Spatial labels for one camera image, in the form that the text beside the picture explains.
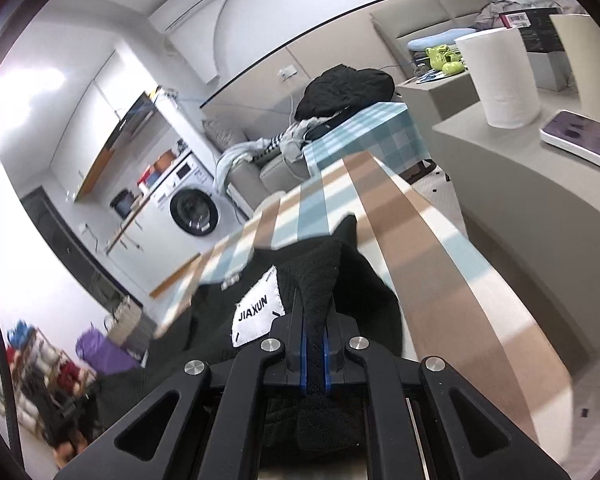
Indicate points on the white front-load washing machine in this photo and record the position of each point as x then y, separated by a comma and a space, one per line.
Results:
189, 215

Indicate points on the white cabinet with wood counter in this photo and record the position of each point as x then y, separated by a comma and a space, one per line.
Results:
138, 205

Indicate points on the light blue plaid folded blanket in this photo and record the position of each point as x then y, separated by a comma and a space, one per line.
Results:
386, 130

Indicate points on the light blue pillow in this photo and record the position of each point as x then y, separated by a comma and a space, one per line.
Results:
448, 37

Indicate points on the dark pot on counter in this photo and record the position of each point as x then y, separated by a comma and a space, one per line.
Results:
122, 203

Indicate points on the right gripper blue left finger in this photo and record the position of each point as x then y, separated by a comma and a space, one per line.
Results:
303, 358

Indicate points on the white wall power socket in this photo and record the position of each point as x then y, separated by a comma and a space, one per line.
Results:
287, 72

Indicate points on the black quilted jacket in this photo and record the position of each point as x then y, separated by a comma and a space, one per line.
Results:
344, 88

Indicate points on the lime green toy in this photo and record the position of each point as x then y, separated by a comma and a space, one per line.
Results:
446, 59

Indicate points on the purple bag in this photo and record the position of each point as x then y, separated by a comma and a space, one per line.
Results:
102, 355

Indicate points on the grey crumpled bedding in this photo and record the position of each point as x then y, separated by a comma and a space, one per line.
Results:
490, 15

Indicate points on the woven two-tone laundry basket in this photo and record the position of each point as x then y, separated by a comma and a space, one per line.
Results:
124, 328

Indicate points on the smartphone in white case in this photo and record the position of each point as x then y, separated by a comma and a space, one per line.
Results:
573, 133

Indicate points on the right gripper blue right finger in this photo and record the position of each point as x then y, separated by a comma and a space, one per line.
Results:
326, 361

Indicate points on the black knitted sweater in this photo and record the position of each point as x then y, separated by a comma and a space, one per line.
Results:
222, 392

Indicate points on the wooden shoe rack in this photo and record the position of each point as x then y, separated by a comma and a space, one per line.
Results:
48, 386

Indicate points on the white paper towel roll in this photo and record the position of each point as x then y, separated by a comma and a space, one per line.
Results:
498, 64

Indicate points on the white grey clothes pile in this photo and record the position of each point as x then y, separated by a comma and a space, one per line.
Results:
288, 144

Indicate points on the white air conditioner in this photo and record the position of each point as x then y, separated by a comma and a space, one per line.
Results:
174, 13

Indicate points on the grey sofa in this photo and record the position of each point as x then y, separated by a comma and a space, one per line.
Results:
254, 181

